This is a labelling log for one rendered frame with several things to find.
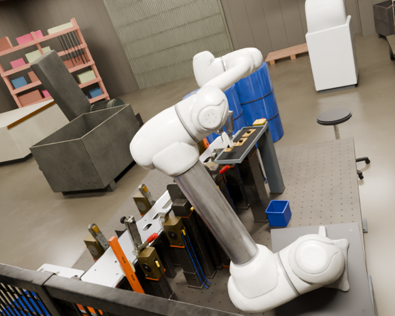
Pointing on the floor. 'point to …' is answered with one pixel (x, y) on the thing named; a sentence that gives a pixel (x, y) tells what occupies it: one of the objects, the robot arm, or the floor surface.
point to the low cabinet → (21, 131)
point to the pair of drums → (252, 103)
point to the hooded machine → (331, 45)
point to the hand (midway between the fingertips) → (227, 140)
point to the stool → (331, 116)
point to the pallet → (286, 53)
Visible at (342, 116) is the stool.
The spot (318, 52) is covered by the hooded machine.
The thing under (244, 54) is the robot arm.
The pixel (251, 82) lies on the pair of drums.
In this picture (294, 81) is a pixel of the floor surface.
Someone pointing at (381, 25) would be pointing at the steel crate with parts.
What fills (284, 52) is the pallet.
